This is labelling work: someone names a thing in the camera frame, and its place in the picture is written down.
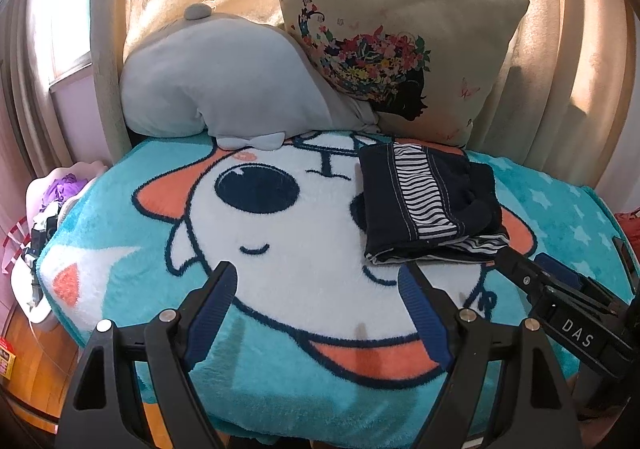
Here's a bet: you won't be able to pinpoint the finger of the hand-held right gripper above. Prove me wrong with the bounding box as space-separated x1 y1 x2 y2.
494 248 553 307
534 253 623 312

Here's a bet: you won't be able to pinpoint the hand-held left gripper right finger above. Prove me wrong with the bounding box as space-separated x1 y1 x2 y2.
399 265 583 449

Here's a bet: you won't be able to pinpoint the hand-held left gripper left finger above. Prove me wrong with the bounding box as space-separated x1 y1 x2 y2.
55 261 239 449

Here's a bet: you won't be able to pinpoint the striped pants with navy patches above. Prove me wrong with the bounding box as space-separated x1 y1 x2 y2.
359 143 511 264

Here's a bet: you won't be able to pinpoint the dark object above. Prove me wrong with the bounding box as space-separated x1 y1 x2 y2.
612 236 640 280

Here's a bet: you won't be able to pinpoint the teal cartoon printed blanket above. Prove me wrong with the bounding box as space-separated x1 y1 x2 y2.
39 129 640 449

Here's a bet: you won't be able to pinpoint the white basket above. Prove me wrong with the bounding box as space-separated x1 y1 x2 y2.
10 160 108 330

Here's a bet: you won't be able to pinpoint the purple cloth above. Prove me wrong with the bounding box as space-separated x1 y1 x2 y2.
44 173 93 204

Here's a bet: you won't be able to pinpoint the yellow box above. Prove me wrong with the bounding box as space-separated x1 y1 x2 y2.
0 338 17 381

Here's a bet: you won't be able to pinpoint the grey plush toy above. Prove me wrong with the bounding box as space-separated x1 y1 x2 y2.
120 4 382 151

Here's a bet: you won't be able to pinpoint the beige floral print pillow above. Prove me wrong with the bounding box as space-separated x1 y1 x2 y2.
263 0 530 150

